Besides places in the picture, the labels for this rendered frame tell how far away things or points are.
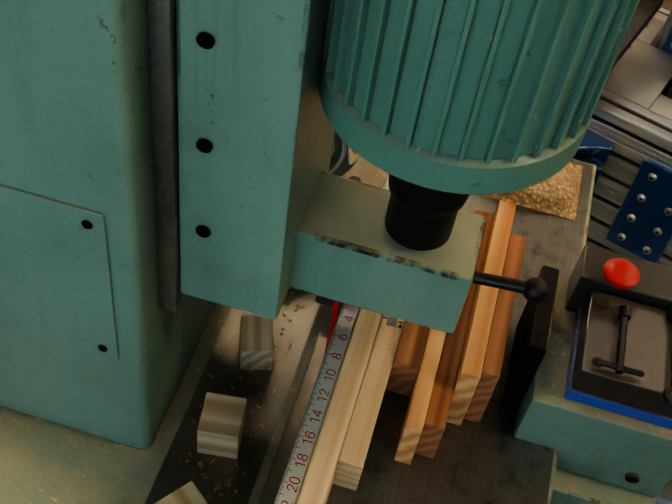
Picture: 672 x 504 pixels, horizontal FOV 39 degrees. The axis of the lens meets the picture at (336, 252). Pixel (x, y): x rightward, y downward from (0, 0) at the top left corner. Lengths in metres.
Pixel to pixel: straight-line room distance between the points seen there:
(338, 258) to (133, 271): 0.15
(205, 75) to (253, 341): 0.40
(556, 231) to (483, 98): 0.48
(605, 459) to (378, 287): 0.25
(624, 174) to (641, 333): 0.71
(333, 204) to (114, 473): 0.33
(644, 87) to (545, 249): 0.59
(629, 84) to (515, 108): 0.98
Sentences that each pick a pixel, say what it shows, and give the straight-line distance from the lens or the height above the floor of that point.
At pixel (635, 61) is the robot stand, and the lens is 1.57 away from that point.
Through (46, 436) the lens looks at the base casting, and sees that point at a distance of 0.93.
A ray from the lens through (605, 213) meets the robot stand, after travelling 1.57.
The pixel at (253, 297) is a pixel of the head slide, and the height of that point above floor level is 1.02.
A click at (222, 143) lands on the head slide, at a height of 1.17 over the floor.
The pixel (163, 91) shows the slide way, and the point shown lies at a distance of 0.61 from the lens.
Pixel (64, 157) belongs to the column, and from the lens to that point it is 0.63.
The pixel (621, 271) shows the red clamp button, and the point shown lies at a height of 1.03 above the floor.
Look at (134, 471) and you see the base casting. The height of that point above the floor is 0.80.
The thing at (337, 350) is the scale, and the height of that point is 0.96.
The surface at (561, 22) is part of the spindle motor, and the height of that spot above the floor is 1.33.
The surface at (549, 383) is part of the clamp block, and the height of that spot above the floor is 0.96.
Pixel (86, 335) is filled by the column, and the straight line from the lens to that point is 0.78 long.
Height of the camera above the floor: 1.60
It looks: 49 degrees down
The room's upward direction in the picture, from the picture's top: 10 degrees clockwise
